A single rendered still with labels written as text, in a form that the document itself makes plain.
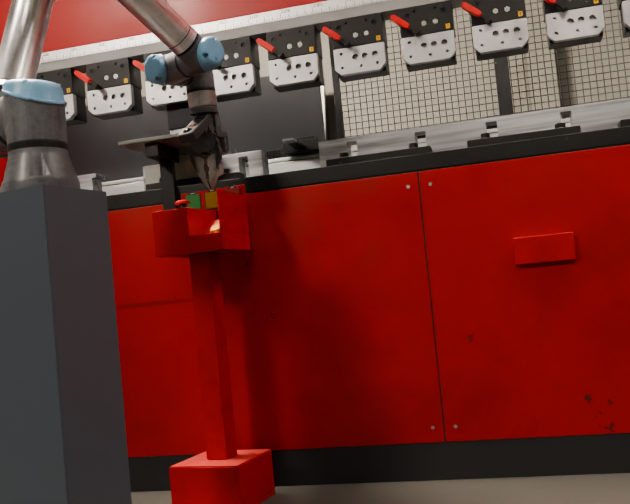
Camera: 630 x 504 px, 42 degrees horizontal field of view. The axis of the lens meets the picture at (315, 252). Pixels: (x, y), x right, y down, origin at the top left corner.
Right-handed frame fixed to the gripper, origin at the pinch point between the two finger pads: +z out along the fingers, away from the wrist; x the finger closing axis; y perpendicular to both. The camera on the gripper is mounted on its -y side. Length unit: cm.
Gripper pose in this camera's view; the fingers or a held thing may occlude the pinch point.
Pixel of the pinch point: (209, 184)
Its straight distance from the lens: 216.1
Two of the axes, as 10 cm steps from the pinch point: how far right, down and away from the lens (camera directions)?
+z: 1.3, 9.9, 0.3
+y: 3.6, -0.7, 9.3
